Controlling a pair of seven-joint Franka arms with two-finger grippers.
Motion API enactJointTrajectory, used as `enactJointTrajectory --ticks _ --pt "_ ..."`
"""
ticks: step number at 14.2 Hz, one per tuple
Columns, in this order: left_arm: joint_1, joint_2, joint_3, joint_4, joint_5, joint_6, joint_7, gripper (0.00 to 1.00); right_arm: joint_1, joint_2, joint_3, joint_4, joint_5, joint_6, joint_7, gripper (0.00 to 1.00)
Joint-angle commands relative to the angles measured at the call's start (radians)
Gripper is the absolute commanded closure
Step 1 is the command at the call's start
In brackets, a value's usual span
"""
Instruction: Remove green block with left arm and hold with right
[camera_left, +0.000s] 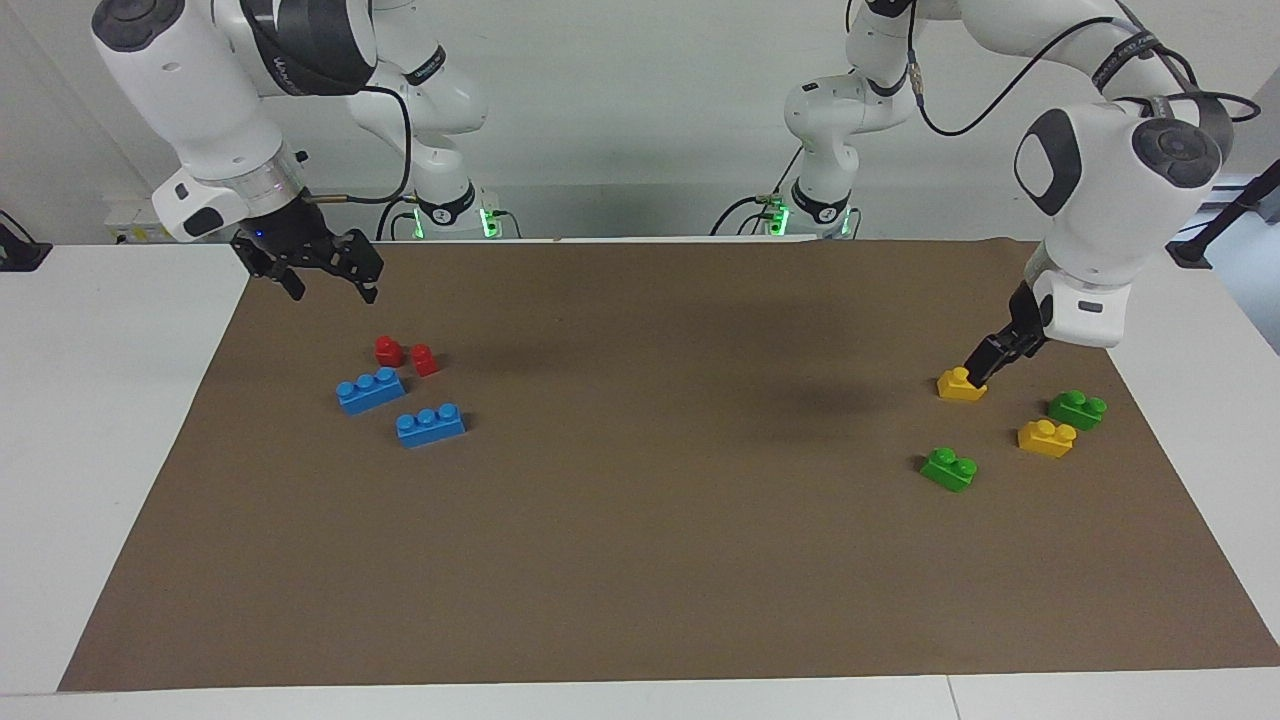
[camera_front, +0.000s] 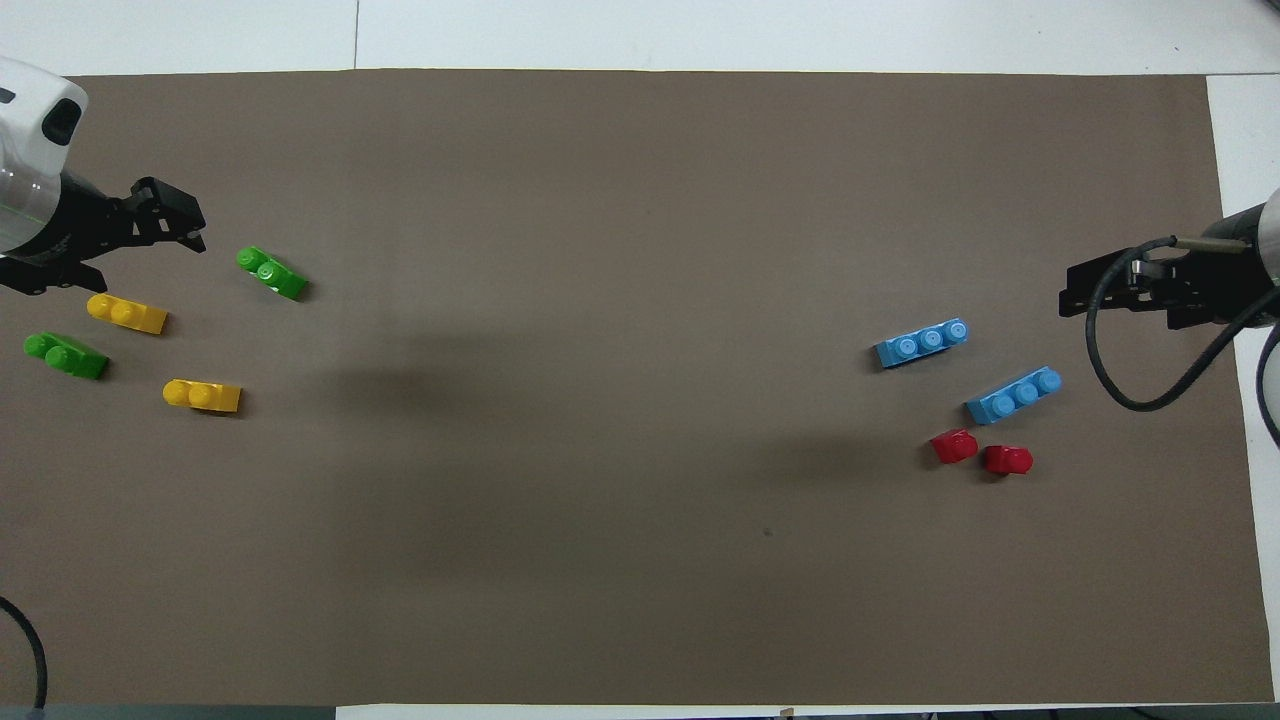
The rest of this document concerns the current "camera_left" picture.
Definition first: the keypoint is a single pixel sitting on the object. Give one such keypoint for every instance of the black table clamp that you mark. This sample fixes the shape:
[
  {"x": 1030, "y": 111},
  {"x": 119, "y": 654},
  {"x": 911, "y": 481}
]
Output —
[{"x": 20, "y": 255}]

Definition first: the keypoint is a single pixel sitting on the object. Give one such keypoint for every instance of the yellow two-stud block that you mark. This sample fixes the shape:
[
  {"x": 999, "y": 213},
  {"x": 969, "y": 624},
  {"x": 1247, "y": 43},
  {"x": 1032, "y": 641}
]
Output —
[
  {"x": 955, "y": 388},
  {"x": 1045, "y": 441}
]

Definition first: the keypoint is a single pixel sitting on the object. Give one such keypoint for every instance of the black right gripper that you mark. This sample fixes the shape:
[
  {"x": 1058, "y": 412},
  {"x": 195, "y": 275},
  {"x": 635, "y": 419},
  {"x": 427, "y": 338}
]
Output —
[{"x": 305, "y": 248}]

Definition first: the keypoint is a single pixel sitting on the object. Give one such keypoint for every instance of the black clamp stand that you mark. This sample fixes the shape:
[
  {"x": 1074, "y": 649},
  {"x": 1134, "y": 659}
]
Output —
[{"x": 1225, "y": 215}]

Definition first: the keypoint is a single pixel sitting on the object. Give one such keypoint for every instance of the green two-stud block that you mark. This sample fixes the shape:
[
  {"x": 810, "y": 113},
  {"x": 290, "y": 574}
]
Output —
[
  {"x": 1076, "y": 411},
  {"x": 946, "y": 472}
]

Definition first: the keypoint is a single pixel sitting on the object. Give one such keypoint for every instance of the brown table mat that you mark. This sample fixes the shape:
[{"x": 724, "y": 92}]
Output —
[{"x": 650, "y": 550}]

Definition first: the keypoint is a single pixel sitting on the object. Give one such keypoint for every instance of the blue three-stud block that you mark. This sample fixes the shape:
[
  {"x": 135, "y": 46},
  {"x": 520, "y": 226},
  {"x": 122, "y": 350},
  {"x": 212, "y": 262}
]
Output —
[
  {"x": 370, "y": 393},
  {"x": 430, "y": 428}
]

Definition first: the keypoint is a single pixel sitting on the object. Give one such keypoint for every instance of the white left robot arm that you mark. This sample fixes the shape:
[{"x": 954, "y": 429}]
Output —
[{"x": 1100, "y": 200}]

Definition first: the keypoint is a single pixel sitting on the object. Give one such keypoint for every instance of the white power strip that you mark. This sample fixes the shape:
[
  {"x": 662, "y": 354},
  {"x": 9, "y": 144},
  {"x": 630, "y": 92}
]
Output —
[{"x": 135, "y": 225}]

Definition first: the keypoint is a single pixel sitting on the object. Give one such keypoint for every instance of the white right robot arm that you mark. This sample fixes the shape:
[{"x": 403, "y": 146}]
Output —
[{"x": 190, "y": 90}]

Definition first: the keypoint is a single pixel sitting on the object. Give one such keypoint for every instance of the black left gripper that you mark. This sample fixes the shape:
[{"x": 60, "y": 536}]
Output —
[{"x": 1026, "y": 325}]

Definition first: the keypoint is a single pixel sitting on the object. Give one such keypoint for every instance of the red small block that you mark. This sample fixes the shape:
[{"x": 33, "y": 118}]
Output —
[
  {"x": 388, "y": 352},
  {"x": 425, "y": 362}
]

